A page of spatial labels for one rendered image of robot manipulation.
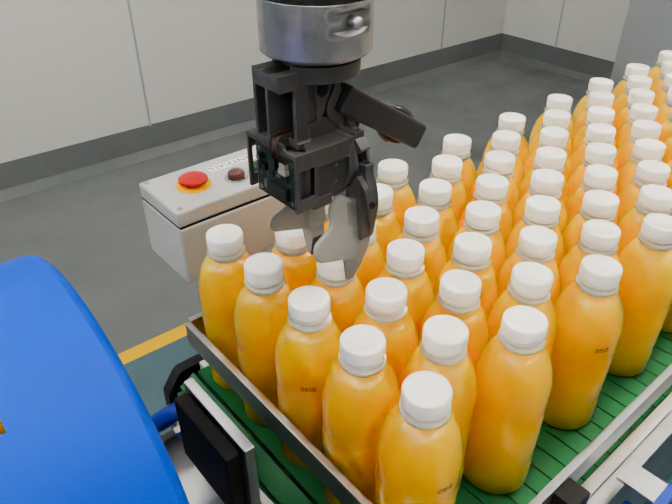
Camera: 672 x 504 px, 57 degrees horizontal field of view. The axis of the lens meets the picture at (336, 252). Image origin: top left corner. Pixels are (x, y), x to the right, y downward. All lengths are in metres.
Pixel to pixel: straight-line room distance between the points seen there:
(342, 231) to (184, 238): 0.25
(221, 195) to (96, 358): 0.42
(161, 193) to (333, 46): 0.37
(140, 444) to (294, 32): 0.29
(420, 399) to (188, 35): 3.20
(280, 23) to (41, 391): 0.29
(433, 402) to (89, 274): 2.27
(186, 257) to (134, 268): 1.88
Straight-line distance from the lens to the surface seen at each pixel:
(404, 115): 0.57
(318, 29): 0.47
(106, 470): 0.36
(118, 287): 2.54
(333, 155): 0.51
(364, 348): 0.51
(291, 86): 0.49
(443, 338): 0.53
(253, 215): 0.78
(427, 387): 0.49
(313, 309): 0.55
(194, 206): 0.73
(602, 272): 0.65
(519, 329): 0.55
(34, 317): 0.38
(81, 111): 3.42
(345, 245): 0.56
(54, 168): 3.45
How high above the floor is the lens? 1.46
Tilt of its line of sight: 34 degrees down
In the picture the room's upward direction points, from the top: straight up
